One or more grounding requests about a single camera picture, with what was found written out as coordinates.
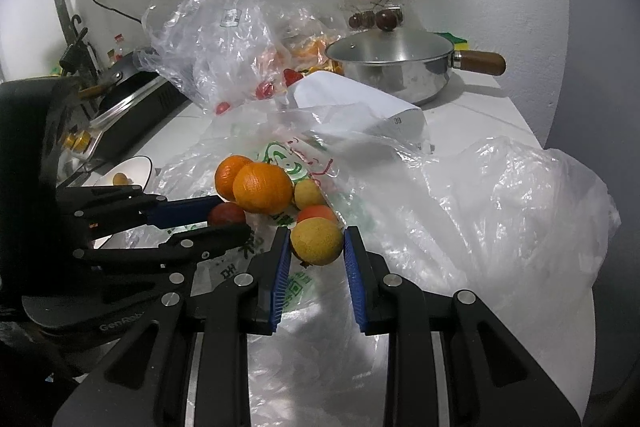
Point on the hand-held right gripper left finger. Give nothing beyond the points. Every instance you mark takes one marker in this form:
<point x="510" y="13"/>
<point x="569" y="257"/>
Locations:
<point x="280" y="277"/>

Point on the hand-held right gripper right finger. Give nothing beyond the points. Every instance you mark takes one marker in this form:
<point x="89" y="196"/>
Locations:
<point x="356" y="282"/>

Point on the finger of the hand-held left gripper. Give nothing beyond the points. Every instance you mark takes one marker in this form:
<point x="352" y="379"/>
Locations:
<point x="185" y="211"/>
<point x="215" y="241"/>

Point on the small red tomato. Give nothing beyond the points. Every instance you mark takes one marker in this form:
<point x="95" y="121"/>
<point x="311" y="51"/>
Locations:
<point x="315" y="213"/>
<point x="227" y="213"/>

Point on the small yellow round fruit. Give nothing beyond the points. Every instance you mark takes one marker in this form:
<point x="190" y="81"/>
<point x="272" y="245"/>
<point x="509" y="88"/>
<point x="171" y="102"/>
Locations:
<point x="316" y="242"/>
<point x="309" y="194"/>
<point x="120" y="180"/>

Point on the small mandarin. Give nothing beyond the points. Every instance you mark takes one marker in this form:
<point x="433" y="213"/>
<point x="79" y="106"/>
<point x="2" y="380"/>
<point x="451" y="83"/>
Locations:
<point x="227" y="174"/>
<point x="262" y="188"/>

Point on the white plate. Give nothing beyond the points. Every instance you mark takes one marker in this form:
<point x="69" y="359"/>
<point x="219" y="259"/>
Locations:
<point x="137" y="169"/>

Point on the steel induction cooker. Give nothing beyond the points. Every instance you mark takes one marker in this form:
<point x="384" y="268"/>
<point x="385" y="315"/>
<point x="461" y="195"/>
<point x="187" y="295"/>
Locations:
<point x="135" y="122"/>

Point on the cherry tomato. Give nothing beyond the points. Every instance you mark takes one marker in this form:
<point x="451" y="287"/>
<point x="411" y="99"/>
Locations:
<point x="264" y="90"/>
<point x="292" y="77"/>
<point x="222" y="108"/>

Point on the black wok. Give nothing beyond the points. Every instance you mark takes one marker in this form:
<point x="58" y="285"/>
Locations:
<point x="125" y="74"/>

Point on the red label plastic bottle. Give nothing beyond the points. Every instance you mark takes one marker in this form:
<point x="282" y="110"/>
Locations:
<point x="118" y="47"/>

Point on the white paper sheet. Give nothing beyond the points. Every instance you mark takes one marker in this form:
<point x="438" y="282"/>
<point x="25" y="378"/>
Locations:
<point x="350" y="102"/>

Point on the black umbrella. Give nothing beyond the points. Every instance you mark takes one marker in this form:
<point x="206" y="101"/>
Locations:
<point x="79" y="38"/>

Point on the orange peel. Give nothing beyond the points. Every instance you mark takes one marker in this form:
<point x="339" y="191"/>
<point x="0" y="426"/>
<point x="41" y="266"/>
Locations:
<point x="310" y="52"/>

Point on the clear plastic bag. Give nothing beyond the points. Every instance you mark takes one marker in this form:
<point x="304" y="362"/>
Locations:
<point x="200" y="7"/>

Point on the clear box of dark cherries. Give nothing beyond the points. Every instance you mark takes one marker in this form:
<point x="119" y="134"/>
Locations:
<point x="357" y="19"/>

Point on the green sponge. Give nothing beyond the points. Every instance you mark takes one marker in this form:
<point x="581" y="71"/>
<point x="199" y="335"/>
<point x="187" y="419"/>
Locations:
<point x="457" y="41"/>

